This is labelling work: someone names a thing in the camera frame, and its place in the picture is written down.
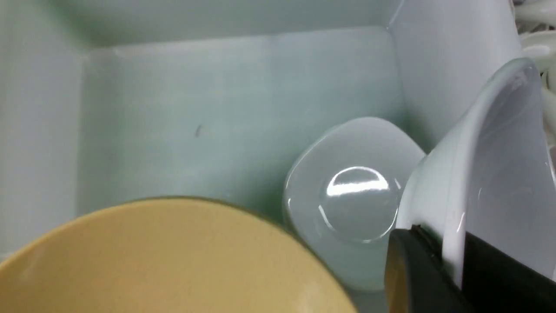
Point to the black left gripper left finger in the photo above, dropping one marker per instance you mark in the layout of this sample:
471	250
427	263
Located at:
415	280

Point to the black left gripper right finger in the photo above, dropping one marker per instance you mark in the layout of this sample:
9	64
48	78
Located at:
494	282

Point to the white square sauce dish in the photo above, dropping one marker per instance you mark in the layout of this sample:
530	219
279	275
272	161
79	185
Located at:
491	176

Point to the yellow noodle bowl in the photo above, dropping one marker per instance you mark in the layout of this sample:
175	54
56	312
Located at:
169	255

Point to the stack of white dishes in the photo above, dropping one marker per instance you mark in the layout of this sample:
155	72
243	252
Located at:
342	196

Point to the pile of white spoons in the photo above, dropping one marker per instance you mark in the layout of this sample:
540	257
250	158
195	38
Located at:
535	22

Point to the large white plastic bin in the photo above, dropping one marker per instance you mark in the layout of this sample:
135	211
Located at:
105	102

